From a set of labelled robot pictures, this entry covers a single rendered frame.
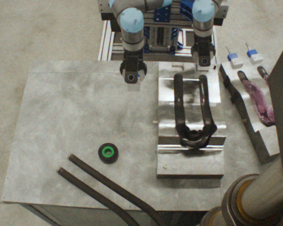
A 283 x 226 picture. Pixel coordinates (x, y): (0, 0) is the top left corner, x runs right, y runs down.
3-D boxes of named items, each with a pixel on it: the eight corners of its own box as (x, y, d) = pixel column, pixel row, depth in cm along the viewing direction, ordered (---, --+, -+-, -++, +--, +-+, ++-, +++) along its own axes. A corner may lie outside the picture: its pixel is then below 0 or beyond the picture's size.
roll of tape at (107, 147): (122, 158, 134) (121, 155, 131) (104, 167, 132) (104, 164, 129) (112, 142, 137) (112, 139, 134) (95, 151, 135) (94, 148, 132)
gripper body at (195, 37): (211, 36, 134) (212, 19, 123) (212, 53, 131) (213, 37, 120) (193, 36, 135) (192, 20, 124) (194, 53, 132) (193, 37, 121)
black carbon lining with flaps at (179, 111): (172, 76, 144) (173, 62, 136) (208, 77, 144) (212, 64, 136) (173, 150, 128) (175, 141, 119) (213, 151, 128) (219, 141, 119)
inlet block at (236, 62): (220, 50, 157) (223, 43, 152) (230, 49, 157) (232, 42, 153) (231, 71, 151) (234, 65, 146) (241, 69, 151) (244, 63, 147)
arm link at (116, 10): (136, 0, 120) (147, 19, 115) (107, 8, 118) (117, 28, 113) (135, -15, 113) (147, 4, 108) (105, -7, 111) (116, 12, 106)
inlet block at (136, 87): (129, 65, 143) (129, 58, 138) (141, 66, 143) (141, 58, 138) (127, 91, 136) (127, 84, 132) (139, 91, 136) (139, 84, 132)
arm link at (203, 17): (219, -1, 107) (209, 16, 105) (217, 18, 117) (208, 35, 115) (198, -8, 109) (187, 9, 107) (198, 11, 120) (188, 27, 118)
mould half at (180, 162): (158, 73, 153) (159, 55, 141) (213, 75, 153) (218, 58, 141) (156, 178, 130) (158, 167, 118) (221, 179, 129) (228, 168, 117)
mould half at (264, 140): (219, 69, 155) (223, 55, 145) (264, 60, 158) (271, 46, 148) (261, 165, 132) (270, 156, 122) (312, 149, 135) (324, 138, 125)
